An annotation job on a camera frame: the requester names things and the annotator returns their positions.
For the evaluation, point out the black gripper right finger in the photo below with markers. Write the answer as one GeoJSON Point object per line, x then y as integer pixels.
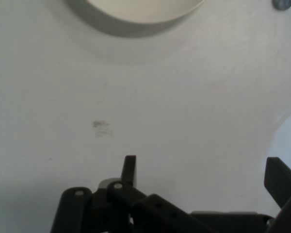
{"type": "Point", "coordinates": [286, 184]}

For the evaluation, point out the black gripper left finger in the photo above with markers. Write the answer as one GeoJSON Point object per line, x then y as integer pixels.
{"type": "Point", "coordinates": [116, 208]}

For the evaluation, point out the small dark round object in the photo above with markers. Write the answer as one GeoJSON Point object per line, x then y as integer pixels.
{"type": "Point", "coordinates": [282, 4]}

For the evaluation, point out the white round plate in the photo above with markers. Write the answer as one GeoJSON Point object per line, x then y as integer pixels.
{"type": "Point", "coordinates": [135, 14]}

